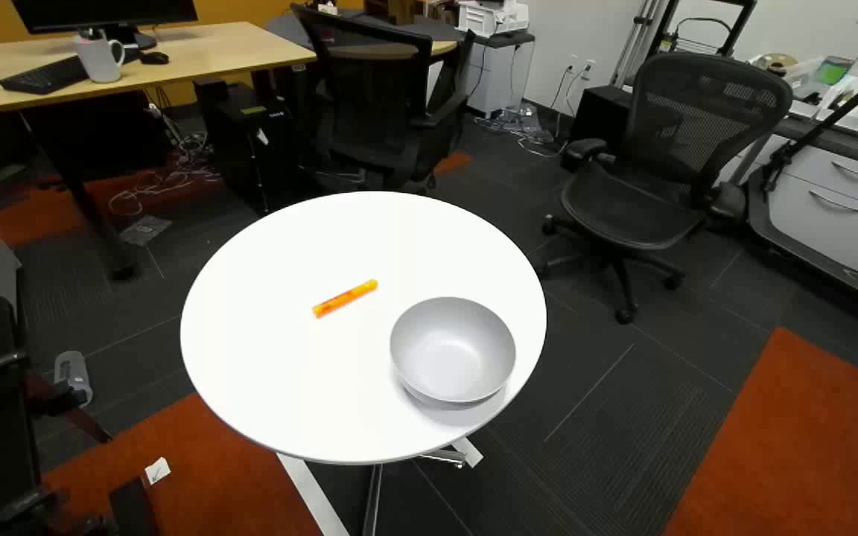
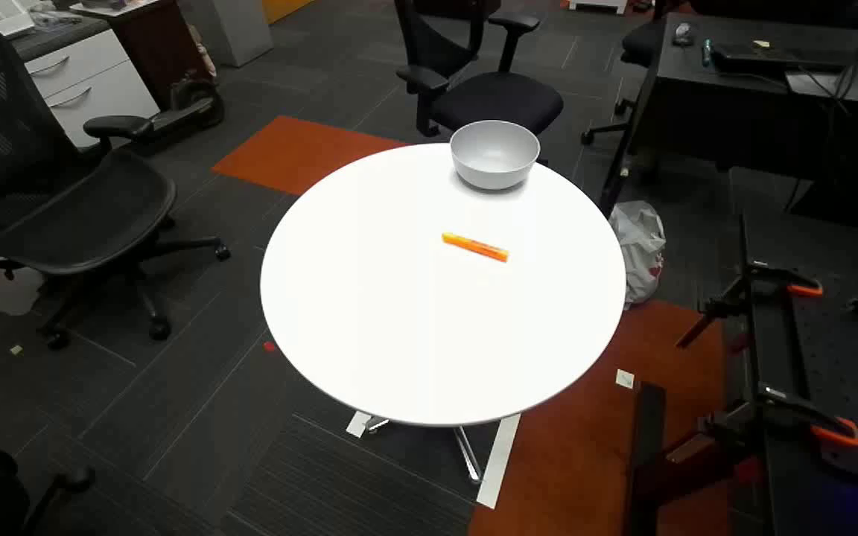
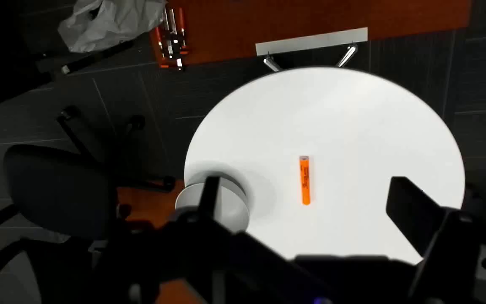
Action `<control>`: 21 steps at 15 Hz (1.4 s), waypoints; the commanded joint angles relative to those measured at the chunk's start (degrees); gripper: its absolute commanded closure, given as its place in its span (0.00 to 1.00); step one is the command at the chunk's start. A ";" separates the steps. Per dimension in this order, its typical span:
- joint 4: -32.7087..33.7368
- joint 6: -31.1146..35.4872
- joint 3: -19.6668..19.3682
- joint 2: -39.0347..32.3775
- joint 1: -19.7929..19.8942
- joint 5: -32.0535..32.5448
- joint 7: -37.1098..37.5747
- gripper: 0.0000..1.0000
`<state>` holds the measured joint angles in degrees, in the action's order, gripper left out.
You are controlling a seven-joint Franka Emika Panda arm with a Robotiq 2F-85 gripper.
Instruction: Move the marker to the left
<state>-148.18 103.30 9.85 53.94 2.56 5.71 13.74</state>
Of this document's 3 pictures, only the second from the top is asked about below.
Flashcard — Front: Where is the black office desk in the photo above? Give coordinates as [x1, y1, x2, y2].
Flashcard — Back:
[596, 8, 858, 218]

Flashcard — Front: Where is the black keyboard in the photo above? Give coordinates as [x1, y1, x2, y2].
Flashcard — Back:
[710, 38, 858, 74]

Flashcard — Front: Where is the black mesh office chair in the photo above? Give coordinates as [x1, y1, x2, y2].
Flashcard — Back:
[0, 11, 233, 351]

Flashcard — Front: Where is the black electric scooter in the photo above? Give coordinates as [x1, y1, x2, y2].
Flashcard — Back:
[90, 69, 229, 158]

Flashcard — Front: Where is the white drawer cabinet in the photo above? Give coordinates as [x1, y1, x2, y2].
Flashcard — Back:
[10, 23, 164, 151]

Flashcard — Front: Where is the white plastic bag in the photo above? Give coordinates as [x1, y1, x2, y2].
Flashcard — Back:
[607, 196, 671, 306]

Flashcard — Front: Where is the black clamp orange handle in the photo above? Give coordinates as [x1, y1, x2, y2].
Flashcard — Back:
[699, 385, 858, 452]
[677, 258, 827, 351]

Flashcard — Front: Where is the grey metal cabinet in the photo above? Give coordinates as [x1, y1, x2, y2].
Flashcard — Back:
[176, 0, 276, 71]

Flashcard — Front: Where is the white metal table base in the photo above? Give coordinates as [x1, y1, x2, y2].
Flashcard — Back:
[343, 409, 523, 511]

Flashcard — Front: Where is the black upright post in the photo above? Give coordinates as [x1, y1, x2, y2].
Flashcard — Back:
[623, 382, 674, 536]

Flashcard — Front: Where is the black robot stand platform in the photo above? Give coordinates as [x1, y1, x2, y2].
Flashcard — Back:
[736, 212, 858, 536]

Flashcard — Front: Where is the dark brown wooden cabinet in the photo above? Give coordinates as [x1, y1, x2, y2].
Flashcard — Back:
[68, 0, 220, 114]

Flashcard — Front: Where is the black padded office chair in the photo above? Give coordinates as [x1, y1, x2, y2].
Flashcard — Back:
[394, 0, 565, 144]

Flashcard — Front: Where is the orange marker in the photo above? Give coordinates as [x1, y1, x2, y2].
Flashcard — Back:
[437, 228, 513, 266]

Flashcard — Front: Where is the grey round bowl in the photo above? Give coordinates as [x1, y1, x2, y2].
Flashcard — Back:
[447, 117, 541, 193]

